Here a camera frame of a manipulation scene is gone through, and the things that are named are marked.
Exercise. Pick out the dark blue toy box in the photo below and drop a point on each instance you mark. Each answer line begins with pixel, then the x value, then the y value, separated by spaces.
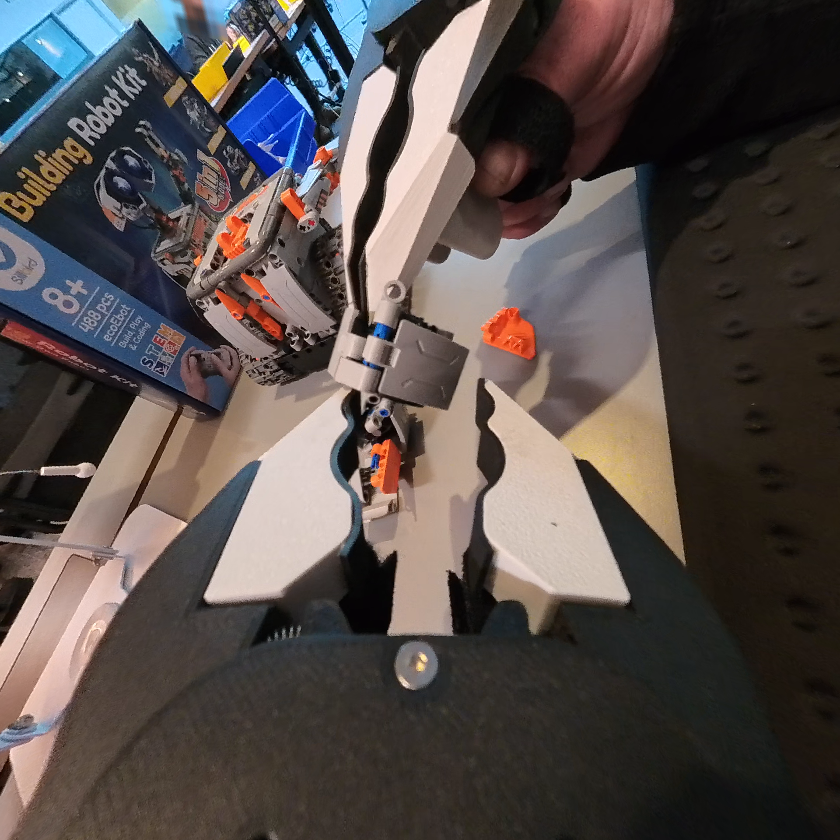
pixel 98 184

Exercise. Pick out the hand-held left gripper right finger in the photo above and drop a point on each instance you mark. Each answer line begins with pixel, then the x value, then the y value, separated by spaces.
pixel 558 525

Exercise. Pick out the small grey brick hinge assembly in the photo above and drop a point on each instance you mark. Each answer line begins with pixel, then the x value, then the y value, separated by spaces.
pixel 420 361

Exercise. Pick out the grey orange tracked brick robot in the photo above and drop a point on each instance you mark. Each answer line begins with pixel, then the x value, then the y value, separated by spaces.
pixel 282 262

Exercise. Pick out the yellow plastic bin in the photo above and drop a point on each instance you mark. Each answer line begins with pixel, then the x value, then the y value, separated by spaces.
pixel 213 72

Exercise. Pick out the blue plastic storage bin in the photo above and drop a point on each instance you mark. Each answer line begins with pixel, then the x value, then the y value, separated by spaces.
pixel 269 124

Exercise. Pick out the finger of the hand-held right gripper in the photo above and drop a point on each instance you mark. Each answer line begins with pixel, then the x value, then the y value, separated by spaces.
pixel 364 131
pixel 433 164

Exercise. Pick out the toy box with orange print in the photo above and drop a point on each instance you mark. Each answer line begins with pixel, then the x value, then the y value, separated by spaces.
pixel 52 354

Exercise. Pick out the person's right hand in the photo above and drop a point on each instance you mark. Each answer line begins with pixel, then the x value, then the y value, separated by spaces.
pixel 604 59

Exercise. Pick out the grey orange brick wheel assembly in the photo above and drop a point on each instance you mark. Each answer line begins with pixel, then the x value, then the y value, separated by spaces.
pixel 384 463

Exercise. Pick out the person's right forearm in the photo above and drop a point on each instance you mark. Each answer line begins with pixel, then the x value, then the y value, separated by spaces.
pixel 722 65

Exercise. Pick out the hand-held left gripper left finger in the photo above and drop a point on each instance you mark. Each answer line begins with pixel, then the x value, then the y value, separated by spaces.
pixel 282 525

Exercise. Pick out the white document stand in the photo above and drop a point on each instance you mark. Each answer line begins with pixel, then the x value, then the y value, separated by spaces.
pixel 98 590

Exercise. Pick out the orange curved brick piece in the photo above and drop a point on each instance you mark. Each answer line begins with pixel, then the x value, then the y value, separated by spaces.
pixel 508 334

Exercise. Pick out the black dimpled cushion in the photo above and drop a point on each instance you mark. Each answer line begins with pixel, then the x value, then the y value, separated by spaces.
pixel 754 459

